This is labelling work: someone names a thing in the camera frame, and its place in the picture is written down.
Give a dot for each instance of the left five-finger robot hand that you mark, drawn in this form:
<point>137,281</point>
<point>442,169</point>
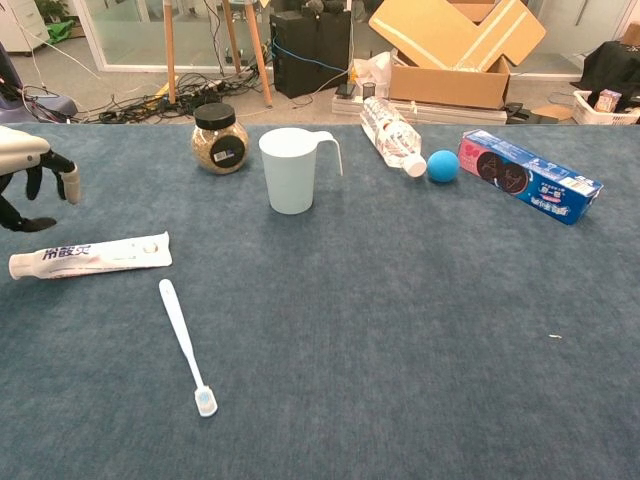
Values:
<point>22,147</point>

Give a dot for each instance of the white toothpaste tube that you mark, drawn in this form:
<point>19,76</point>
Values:
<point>90,257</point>

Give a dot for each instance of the light blue toothbrush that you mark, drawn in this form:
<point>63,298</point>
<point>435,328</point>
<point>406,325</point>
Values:
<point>177,325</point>

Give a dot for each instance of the dark brown cylindrical basket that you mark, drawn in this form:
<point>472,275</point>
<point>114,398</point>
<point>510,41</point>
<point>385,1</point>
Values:
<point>369,91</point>

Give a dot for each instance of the clear plastic water bottle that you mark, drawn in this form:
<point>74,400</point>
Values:
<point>392,135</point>

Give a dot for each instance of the blue-grey machine housing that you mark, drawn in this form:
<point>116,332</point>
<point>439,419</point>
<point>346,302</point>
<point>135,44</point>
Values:
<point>55,107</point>

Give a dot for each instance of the white cabinet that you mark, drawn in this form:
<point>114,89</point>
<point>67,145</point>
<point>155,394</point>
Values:
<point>20,25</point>

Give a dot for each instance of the glass jar with black lid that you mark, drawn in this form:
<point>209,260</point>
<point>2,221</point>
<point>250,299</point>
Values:
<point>217,145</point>

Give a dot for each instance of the black computer tower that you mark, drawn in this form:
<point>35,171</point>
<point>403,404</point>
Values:
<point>310,55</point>

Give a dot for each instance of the black smartphone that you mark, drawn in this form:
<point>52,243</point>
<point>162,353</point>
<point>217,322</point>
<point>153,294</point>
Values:
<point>345,90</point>

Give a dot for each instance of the white plastic bag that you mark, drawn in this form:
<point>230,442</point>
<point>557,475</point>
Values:
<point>375,70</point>

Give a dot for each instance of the blue felt table mat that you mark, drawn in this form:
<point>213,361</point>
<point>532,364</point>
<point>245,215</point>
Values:
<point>350,325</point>

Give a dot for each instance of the blue ball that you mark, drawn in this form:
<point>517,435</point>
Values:
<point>443,166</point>

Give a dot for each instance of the aluminium profile rails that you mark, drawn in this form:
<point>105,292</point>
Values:
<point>450,114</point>

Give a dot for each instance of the open cardboard box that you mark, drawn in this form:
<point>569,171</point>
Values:
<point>450,85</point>

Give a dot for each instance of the blue cookie box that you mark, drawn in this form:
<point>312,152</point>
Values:
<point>525,175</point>

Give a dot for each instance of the white plastic basket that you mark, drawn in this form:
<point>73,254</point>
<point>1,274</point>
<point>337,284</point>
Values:
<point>585,112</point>

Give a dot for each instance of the black cloth cover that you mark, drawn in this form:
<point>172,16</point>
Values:
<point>615,65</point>

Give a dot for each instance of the black flat bracket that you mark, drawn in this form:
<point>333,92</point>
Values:
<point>520,112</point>

